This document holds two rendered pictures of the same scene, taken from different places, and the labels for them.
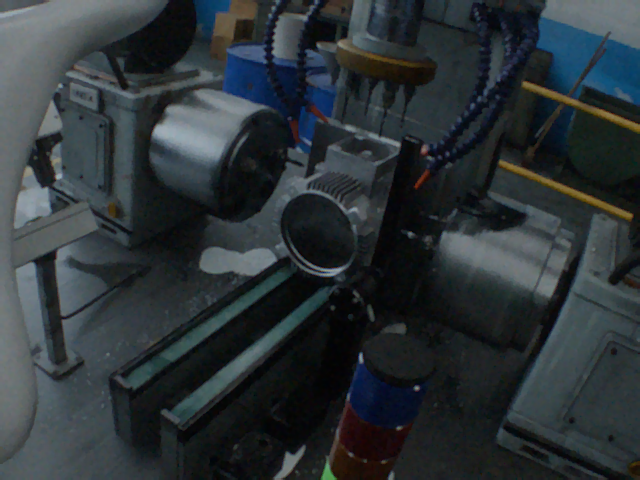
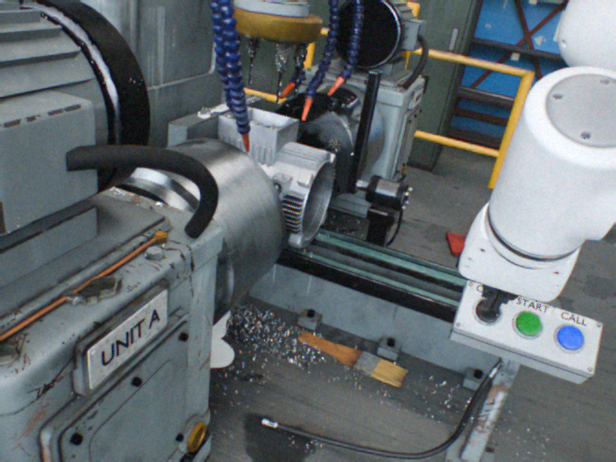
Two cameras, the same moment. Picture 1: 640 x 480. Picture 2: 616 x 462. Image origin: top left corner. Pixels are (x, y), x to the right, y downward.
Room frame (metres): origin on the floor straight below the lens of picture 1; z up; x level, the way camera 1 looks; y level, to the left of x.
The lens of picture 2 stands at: (0.97, 0.93, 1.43)
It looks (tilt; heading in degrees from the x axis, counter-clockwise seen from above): 27 degrees down; 263
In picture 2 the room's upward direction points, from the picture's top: 9 degrees clockwise
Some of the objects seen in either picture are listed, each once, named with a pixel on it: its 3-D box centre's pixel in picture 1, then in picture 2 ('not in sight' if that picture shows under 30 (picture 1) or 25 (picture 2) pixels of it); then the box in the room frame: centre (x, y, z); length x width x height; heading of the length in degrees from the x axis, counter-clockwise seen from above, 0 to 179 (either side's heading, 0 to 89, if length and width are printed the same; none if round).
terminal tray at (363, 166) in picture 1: (362, 166); (258, 136); (0.98, -0.05, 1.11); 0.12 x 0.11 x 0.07; 155
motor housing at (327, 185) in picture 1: (343, 216); (271, 186); (0.94, -0.03, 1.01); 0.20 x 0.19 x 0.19; 155
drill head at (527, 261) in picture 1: (510, 276); (331, 136); (0.80, -0.34, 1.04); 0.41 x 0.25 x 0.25; 65
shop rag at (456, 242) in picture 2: not in sight; (476, 247); (0.37, -0.27, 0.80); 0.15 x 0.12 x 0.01; 172
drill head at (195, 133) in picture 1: (203, 146); (162, 249); (1.09, 0.29, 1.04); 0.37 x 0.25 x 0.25; 65
